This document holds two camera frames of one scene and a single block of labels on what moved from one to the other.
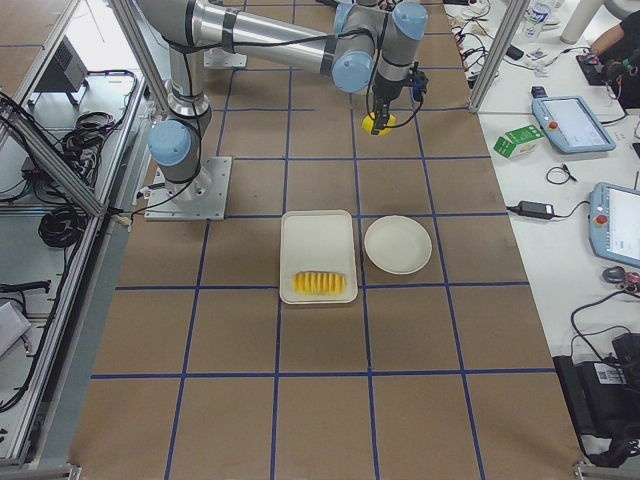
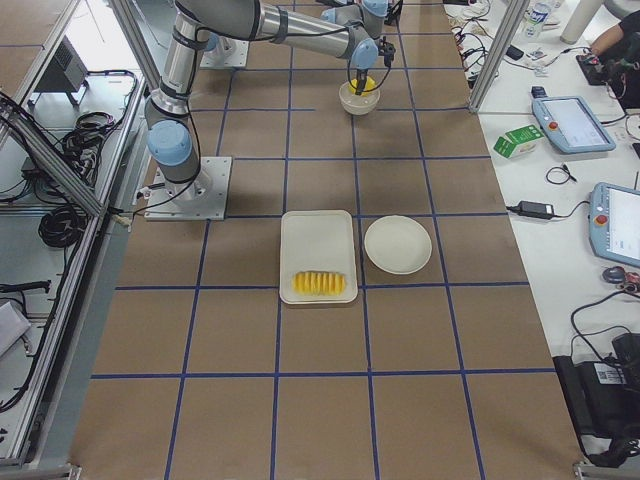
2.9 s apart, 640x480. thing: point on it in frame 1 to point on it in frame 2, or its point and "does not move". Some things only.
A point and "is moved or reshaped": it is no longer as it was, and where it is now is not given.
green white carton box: (518, 142) does not move
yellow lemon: (367, 123) is moved or reshaped
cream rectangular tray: (317, 241) does not move
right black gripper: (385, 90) to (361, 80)
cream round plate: (397, 244) does not move
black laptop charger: (535, 209) does not move
